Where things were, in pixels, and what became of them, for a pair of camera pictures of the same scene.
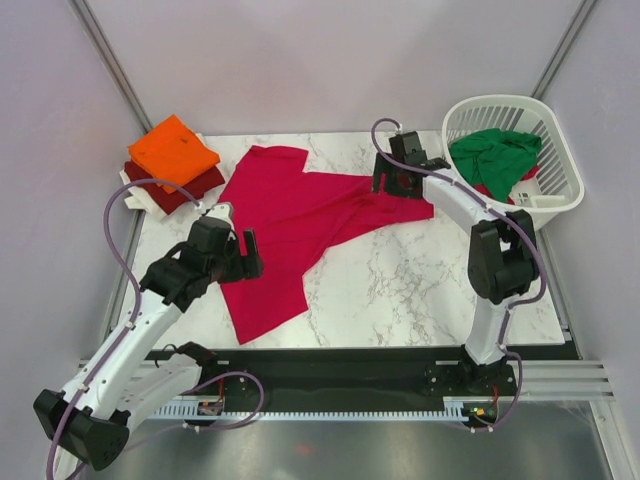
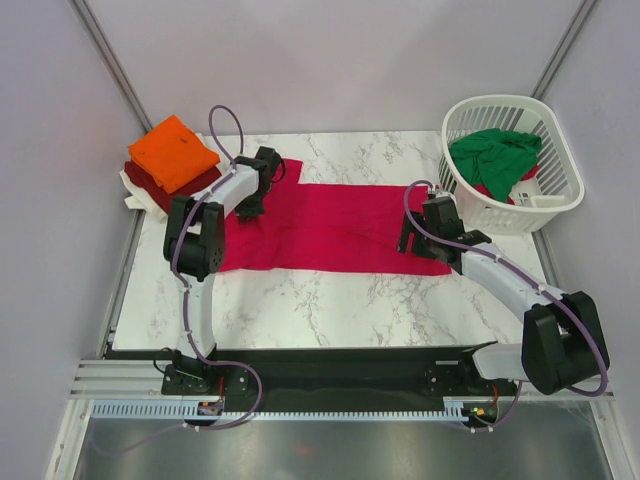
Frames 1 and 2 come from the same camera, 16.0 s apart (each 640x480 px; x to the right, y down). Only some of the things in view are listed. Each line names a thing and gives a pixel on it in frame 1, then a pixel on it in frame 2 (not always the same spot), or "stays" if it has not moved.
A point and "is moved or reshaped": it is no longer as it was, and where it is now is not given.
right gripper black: x=382 y=165 → x=405 y=231
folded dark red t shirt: x=198 y=185 stays
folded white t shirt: x=140 y=200 stays
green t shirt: x=500 y=158 stays
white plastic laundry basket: x=557 y=183 stays
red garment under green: x=486 y=190 stays
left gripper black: x=252 y=267 → x=247 y=215
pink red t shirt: x=295 y=213 is moved or reshaped
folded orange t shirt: x=173 y=152 stays
